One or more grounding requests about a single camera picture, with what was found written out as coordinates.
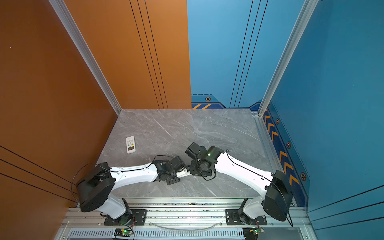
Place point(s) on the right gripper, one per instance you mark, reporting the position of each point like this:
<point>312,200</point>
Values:
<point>193,172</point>

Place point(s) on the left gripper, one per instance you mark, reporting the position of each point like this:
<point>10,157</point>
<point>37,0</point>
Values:
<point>174,181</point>

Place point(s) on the white TCL remote control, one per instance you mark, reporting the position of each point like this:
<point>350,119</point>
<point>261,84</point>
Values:
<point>183,173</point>

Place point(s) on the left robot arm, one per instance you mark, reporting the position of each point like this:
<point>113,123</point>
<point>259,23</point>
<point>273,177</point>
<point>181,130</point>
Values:
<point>95,188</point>

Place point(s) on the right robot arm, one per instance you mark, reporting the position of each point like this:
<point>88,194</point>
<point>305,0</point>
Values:
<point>275,192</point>

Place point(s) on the left green circuit board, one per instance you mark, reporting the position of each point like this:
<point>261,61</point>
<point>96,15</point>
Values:
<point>124,234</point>

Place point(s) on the green circuit board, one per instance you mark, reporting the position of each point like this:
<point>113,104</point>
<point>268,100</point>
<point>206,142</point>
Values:
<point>252,233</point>
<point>124,234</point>

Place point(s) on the right green circuit board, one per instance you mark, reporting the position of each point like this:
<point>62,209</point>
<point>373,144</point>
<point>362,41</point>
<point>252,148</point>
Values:
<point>252,233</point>

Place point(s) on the aluminium rail frame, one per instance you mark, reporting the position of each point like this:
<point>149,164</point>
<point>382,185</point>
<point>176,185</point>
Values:
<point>184,219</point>

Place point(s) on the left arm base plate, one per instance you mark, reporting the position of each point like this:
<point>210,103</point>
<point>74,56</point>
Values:
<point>132,218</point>

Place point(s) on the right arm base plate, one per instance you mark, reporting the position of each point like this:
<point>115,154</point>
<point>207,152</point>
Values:
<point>233,217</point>

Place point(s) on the right aluminium corner post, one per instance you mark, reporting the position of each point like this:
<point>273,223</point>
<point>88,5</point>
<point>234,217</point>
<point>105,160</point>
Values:
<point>294,38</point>

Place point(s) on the aluminium corner post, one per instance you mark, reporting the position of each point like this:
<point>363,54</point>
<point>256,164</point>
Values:
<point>294,38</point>
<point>76,36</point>

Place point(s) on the left aluminium corner post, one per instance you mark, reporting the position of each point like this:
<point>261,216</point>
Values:
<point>76,36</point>

